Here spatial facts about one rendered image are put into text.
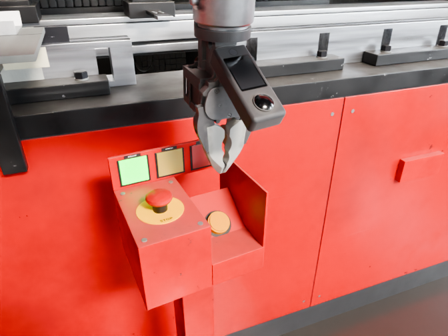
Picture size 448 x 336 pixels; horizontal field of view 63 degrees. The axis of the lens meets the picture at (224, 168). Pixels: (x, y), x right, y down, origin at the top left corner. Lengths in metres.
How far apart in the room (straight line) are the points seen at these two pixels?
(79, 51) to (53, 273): 0.48
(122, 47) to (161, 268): 0.48
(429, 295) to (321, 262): 0.58
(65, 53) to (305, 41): 0.55
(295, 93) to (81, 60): 0.46
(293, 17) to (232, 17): 0.81
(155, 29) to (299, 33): 0.40
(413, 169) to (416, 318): 0.61
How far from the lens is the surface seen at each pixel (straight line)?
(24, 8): 1.02
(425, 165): 1.22
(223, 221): 0.62
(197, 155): 0.64
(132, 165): 0.61
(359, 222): 1.20
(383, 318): 1.52
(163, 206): 0.55
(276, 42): 0.93
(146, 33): 1.09
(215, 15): 0.45
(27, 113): 0.74
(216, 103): 0.48
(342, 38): 1.04
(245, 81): 0.44
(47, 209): 0.82
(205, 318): 0.74
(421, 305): 1.62
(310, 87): 0.86
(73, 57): 0.82
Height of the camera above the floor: 1.10
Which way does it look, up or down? 29 degrees down
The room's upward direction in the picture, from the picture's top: straight up
